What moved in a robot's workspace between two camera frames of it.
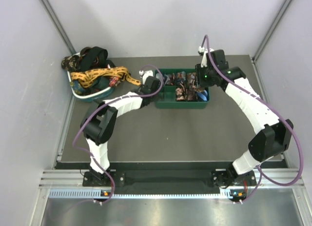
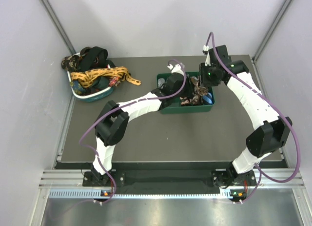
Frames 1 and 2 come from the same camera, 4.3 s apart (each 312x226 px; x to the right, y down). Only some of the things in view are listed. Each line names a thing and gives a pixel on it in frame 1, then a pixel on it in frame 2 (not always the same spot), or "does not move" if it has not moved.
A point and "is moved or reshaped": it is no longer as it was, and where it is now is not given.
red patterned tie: x=113 y=81 does not move
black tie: x=94 y=57 does not move
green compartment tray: x=180 y=90 is moved or reshaped
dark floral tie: x=70 y=63 does not move
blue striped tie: x=204 y=94 to x=208 y=99
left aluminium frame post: x=56 y=22 does not move
